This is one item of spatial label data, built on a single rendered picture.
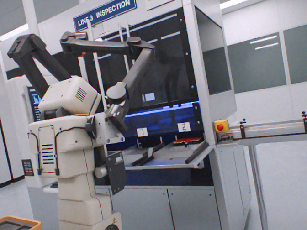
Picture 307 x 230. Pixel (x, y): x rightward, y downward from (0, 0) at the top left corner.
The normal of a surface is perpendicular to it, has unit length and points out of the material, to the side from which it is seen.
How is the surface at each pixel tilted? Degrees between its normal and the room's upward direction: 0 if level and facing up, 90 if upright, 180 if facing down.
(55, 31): 90
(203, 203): 90
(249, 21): 90
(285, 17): 90
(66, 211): 82
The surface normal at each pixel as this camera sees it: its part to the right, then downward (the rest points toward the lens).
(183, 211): -0.46, 0.13
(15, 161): 0.87, -0.14
